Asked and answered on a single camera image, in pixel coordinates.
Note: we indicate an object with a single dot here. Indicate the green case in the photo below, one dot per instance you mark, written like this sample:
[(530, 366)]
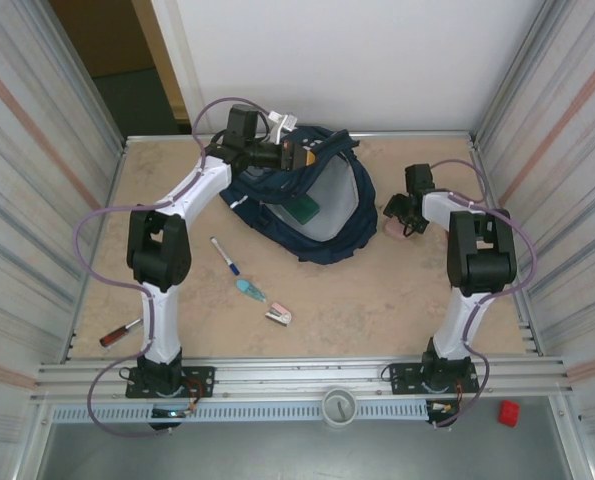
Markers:
[(302, 210)]

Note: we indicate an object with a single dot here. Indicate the small pink object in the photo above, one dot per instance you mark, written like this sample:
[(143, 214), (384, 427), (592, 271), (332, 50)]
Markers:
[(393, 231)]

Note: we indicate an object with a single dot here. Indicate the navy blue student backpack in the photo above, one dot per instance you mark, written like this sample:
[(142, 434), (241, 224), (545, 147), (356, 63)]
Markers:
[(362, 225)]

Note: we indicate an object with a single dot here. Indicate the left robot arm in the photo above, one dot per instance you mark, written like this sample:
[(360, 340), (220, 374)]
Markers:
[(162, 320)]

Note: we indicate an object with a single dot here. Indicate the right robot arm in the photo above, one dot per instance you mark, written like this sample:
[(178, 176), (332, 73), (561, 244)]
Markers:
[(482, 250)]

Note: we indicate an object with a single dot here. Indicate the blue white marker pen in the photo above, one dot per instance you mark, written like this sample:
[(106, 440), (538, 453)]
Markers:
[(224, 255)]

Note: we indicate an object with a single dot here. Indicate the pink stapler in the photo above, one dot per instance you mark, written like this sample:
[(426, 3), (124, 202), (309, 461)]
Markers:
[(278, 314)]

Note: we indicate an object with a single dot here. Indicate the small circuit board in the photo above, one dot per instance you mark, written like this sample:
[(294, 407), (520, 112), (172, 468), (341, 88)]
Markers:
[(442, 407), (169, 413)]

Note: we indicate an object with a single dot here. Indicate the grey round cup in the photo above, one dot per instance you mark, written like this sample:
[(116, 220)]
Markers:
[(340, 406)]

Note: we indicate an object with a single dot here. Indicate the red plastic block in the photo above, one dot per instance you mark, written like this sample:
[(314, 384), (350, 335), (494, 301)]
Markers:
[(508, 413)]

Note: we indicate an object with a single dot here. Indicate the white door frame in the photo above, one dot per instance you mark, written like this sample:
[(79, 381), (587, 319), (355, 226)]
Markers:
[(177, 50)]

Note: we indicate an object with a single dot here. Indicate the aluminium corner post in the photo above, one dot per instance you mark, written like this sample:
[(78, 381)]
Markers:
[(514, 75), (84, 85)]

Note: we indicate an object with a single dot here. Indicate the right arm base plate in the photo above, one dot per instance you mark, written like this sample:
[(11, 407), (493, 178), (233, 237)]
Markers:
[(404, 377)]

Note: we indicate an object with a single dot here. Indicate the aluminium mounting rail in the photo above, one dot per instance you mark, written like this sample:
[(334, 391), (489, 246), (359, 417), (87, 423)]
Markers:
[(297, 372)]

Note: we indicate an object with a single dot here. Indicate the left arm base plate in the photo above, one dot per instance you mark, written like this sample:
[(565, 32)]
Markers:
[(202, 377)]

